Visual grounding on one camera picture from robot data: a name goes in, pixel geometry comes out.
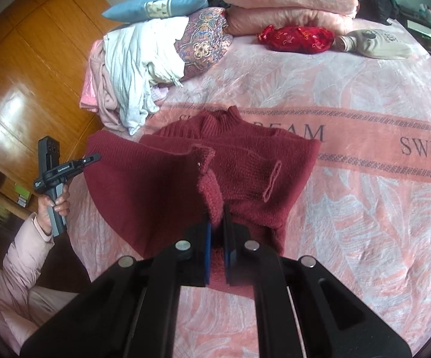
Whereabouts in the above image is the white flat box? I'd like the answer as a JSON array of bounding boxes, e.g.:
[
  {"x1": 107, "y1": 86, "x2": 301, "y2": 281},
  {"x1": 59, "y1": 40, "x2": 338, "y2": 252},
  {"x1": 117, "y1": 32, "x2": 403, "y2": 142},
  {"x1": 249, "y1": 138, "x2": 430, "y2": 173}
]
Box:
[{"x1": 407, "y1": 18, "x2": 431, "y2": 45}]

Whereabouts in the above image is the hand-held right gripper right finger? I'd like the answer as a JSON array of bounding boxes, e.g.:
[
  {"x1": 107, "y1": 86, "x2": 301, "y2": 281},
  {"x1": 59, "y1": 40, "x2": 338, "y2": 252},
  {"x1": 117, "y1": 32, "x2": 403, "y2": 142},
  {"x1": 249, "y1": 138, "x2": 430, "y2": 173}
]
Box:
[{"x1": 223, "y1": 203, "x2": 412, "y2": 358}]

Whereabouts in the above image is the white garment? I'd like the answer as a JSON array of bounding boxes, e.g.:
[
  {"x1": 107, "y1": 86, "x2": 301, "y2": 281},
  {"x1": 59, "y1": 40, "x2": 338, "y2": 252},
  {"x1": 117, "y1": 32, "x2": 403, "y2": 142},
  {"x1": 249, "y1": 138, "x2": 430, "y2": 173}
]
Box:
[{"x1": 103, "y1": 17, "x2": 190, "y2": 137}]

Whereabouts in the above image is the beige hot water bottle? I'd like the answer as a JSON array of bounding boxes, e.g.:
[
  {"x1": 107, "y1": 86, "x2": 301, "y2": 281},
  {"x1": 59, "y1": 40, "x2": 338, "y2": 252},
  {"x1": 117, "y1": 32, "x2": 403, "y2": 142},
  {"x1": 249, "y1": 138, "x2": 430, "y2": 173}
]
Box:
[{"x1": 335, "y1": 28, "x2": 413, "y2": 60}]

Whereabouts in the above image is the person's left hand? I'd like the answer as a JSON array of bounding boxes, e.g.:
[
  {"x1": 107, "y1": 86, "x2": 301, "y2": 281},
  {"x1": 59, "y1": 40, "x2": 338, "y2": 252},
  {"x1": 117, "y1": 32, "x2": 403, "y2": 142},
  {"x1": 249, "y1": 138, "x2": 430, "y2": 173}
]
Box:
[{"x1": 37, "y1": 190, "x2": 71, "y2": 237}]

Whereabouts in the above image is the pale pink garment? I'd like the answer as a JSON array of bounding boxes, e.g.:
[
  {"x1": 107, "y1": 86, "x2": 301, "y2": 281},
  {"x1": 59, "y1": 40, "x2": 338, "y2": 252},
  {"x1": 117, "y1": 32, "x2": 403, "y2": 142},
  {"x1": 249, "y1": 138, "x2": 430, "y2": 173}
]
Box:
[{"x1": 80, "y1": 41, "x2": 126, "y2": 133}]

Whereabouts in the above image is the blue pillow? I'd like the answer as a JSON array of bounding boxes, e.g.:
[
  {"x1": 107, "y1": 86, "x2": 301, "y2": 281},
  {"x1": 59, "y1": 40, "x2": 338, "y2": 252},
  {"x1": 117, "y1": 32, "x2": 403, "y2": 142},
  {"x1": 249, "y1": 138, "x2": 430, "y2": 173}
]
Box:
[{"x1": 101, "y1": 0, "x2": 210, "y2": 23}]

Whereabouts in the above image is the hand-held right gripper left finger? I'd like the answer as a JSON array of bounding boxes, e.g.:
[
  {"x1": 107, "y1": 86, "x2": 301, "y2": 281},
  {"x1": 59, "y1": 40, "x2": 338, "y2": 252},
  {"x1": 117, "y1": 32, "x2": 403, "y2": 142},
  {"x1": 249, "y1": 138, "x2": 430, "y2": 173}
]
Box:
[{"x1": 19, "y1": 214, "x2": 212, "y2": 358}]

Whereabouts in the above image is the paisley pillow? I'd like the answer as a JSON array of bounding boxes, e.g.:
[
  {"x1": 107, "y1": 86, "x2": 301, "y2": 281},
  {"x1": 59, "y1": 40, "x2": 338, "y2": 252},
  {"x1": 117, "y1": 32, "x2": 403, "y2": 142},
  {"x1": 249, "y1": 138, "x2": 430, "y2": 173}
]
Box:
[{"x1": 171, "y1": 7, "x2": 234, "y2": 83}]

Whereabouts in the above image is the person's left forearm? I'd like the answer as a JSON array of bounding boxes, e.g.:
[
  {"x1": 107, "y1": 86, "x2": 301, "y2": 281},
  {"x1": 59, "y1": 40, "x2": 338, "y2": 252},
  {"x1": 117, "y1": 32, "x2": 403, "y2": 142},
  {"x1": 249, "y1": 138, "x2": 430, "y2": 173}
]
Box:
[{"x1": 0, "y1": 212, "x2": 56, "y2": 308}]

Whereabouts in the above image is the pink printed blanket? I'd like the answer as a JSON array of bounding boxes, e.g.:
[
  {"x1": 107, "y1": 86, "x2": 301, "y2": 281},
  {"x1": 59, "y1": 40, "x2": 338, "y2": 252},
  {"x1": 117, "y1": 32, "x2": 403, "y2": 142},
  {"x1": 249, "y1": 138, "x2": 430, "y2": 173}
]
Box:
[{"x1": 66, "y1": 17, "x2": 431, "y2": 358}]

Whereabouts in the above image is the dark red knit sweater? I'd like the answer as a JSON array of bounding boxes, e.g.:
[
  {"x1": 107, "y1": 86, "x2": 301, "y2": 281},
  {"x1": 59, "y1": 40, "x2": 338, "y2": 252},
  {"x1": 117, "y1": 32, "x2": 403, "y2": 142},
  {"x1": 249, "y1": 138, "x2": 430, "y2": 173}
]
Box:
[{"x1": 83, "y1": 106, "x2": 321, "y2": 291}]

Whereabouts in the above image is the red embroidered pouch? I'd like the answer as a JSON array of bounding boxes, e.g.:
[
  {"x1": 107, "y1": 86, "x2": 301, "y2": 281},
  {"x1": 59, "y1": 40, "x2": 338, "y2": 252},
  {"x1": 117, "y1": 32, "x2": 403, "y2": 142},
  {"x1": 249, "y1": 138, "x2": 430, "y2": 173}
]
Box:
[{"x1": 257, "y1": 24, "x2": 336, "y2": 52}]

